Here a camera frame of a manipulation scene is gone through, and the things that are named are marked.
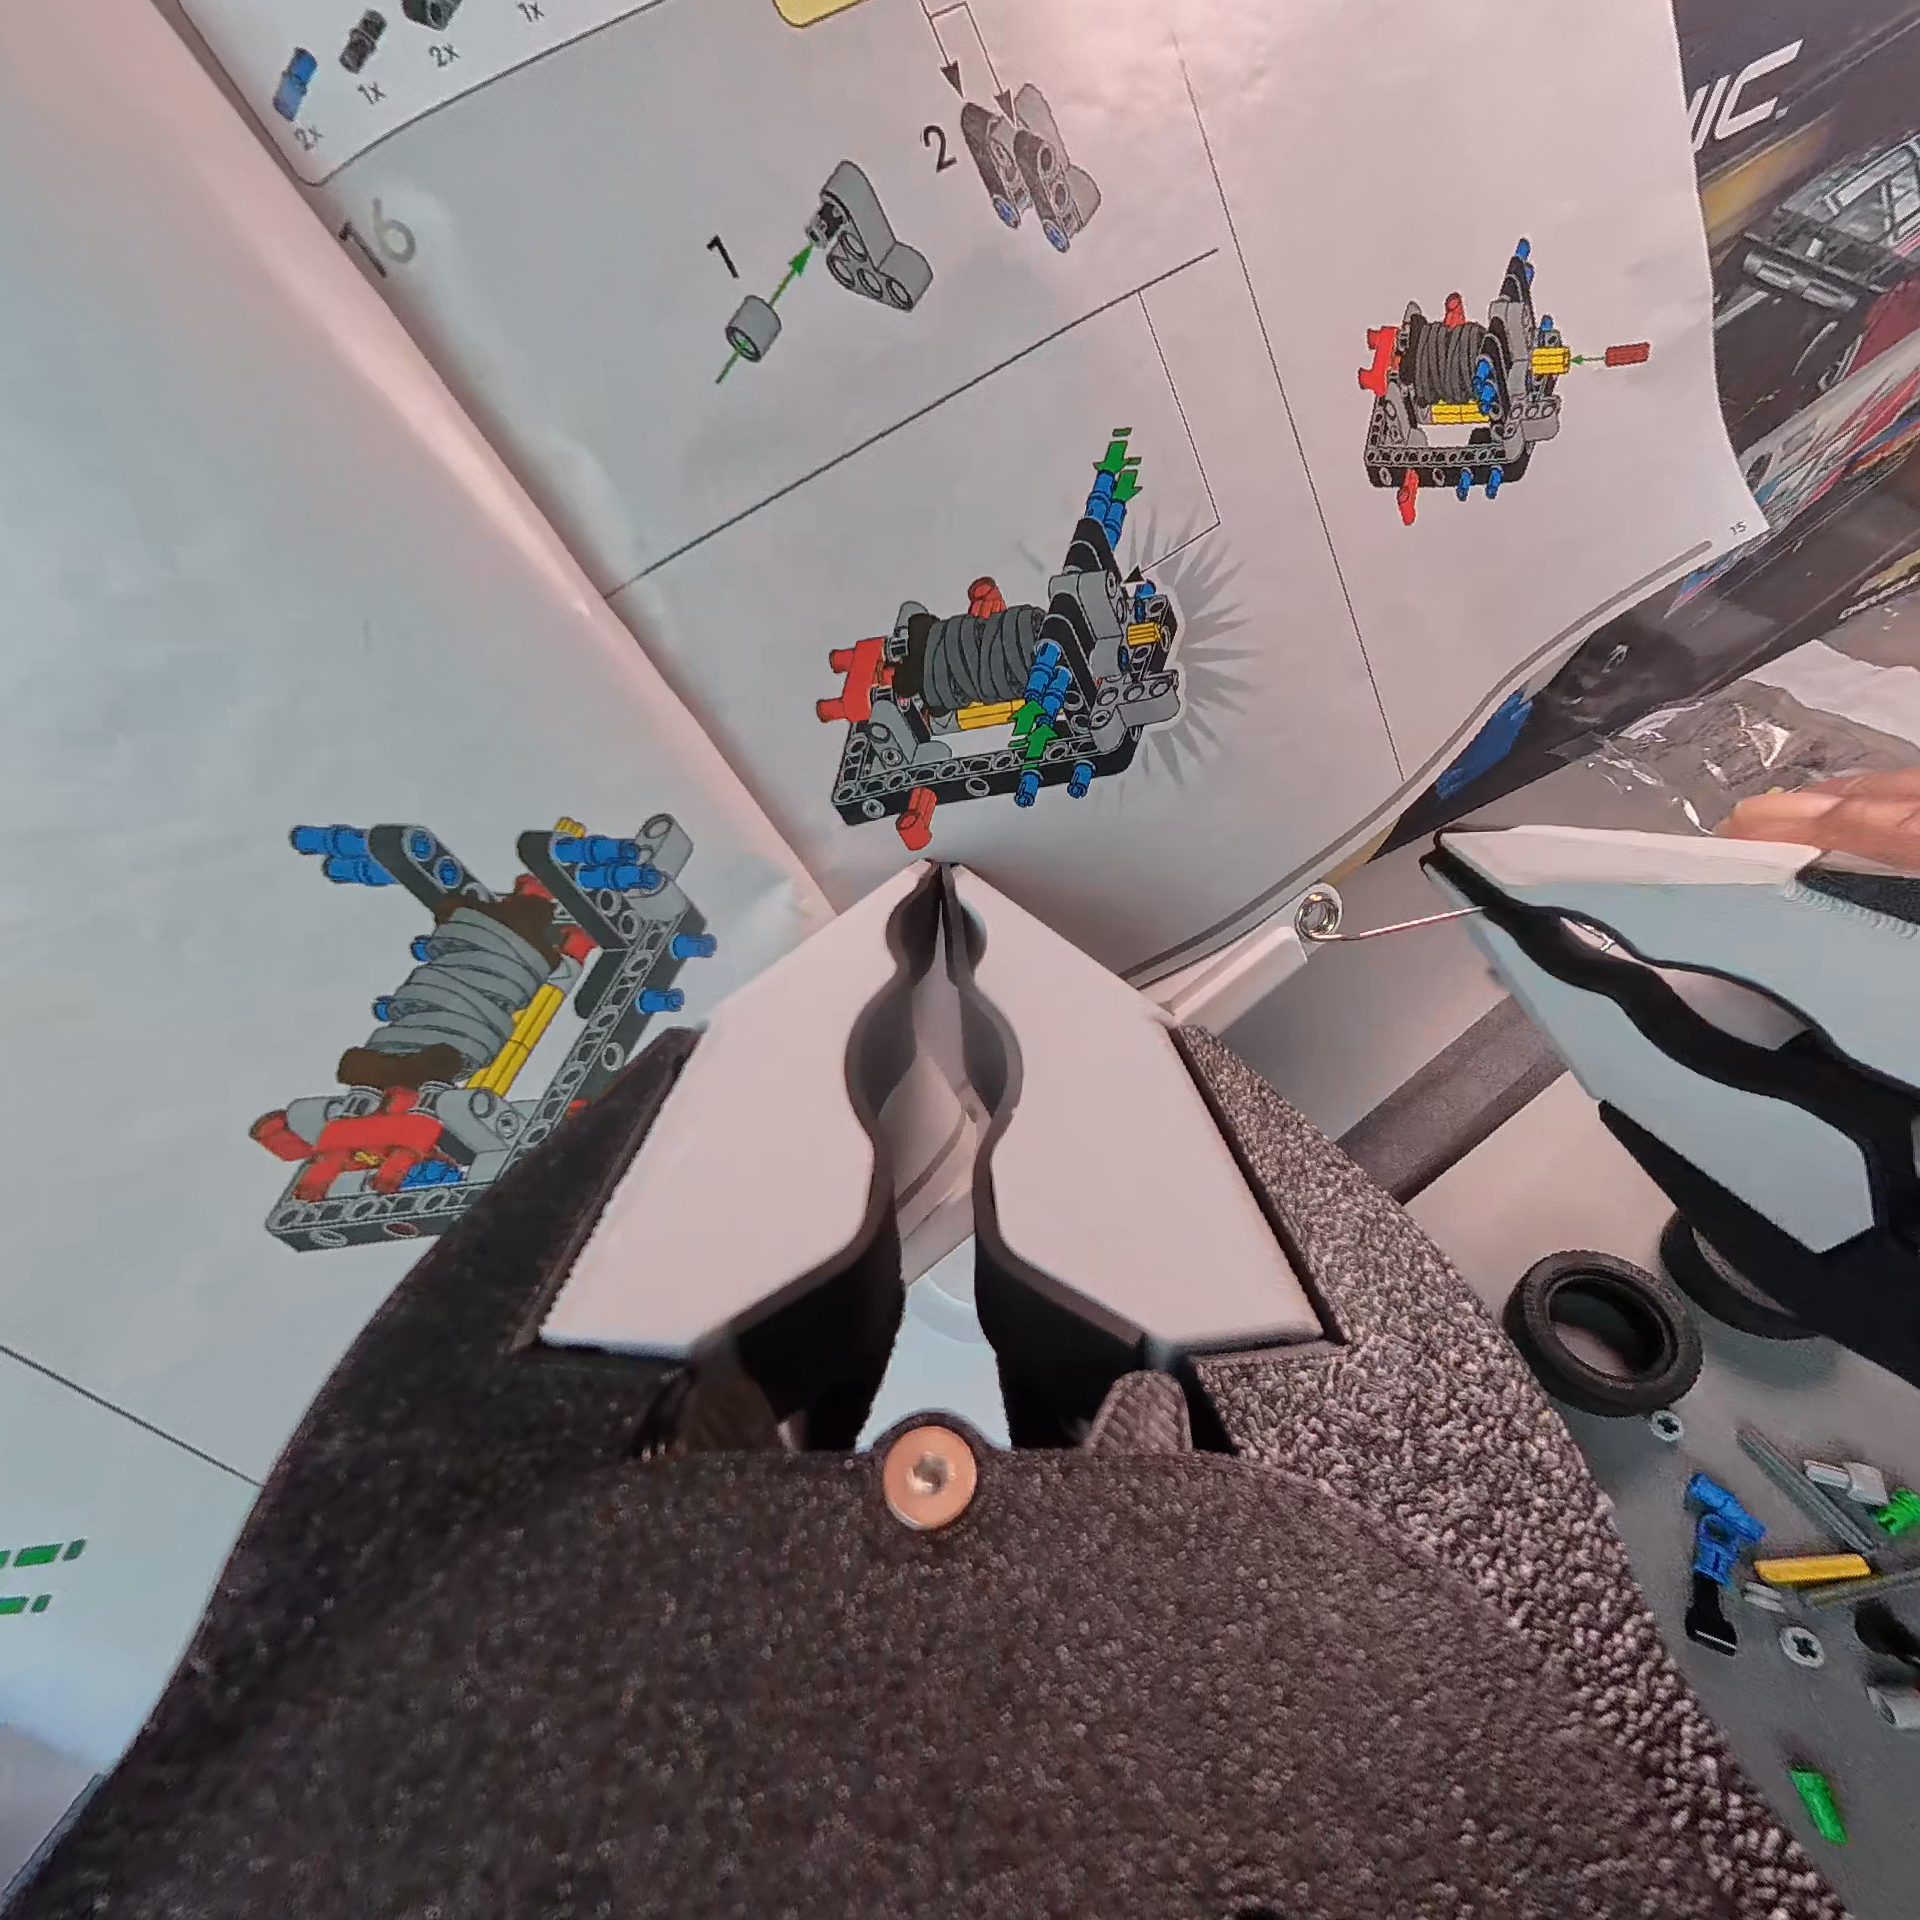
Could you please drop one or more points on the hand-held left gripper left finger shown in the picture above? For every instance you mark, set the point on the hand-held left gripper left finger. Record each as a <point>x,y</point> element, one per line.
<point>720,1184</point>

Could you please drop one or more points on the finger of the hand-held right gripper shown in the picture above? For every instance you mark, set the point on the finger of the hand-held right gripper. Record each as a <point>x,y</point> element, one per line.
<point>1694,1109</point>
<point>1621,862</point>

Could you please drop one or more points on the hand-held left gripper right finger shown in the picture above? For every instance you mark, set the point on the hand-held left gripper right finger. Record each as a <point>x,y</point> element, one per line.
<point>1142,1184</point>

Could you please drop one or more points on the instruction manual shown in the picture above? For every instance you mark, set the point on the instruction manual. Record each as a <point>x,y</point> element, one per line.
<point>451,451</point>

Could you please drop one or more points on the grey desk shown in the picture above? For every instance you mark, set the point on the grey desk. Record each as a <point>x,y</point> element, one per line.
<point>1552,1200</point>

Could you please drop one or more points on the person's right hand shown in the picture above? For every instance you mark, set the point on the person's right hand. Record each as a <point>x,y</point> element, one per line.
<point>1862,819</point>

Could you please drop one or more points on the black toy tyre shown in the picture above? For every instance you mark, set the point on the black toy tyre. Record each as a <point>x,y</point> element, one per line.
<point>1673,1371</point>
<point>1688,1276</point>

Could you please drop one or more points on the clear plastic bags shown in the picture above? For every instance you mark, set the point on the clear plastic bags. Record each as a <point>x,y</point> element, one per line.
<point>1725,733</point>

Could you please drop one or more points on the book stand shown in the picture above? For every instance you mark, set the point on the book stand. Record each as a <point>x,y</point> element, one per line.
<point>1231,984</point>

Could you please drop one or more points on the cluster of grey toy connectors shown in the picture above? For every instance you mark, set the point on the cluster of grey toy connectors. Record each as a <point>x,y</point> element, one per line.
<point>1865,1484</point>

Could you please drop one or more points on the blue toy connector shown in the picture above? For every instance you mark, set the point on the blue toy connector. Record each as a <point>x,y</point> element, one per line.
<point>1718,1529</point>

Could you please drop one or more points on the yellow toy axle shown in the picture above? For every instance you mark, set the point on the yellow toy axle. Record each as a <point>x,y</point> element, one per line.
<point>1816,1569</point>

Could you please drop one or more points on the toy car set box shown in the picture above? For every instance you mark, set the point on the toy car set box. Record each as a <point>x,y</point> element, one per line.
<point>1829,299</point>

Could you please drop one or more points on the green toy pin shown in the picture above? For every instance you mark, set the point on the green toy pin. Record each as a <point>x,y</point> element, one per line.
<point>1817,1809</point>

